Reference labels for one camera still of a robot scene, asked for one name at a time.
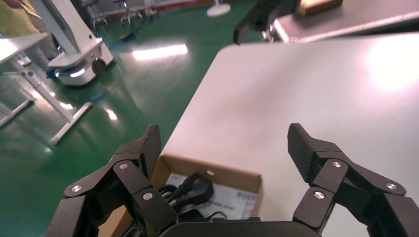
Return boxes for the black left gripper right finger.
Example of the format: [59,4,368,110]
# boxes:
[287,122,419,237]

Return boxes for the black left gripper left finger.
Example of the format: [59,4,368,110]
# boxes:
[45,124,179,237]

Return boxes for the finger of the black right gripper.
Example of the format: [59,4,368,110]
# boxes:
[233,0,300,46]

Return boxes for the black power cord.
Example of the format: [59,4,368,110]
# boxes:
[121,172,215,237]

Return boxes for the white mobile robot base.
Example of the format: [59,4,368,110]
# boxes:
[28,0,115,87]

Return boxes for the small closed cardboard box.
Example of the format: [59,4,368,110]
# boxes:
[297,0,344,17]

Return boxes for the open brown cardboard box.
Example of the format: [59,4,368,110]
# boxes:
[98,154,263,237]

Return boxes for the white standing fan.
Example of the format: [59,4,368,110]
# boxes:
[207,0,231,18]

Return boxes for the black aluminium-edged flight case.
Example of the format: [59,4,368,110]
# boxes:
[261,0,419,44]

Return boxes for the black round stool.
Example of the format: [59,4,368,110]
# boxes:
[88,0,109,29]
[119,0,145,27]

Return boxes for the person's legs blue shoe covers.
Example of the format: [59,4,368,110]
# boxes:
[0,0,60,71]

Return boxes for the white desk frame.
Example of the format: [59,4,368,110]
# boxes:
[0,33,93,146]

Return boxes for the blue floor cable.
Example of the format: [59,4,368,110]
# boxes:
[98,31,119,50]

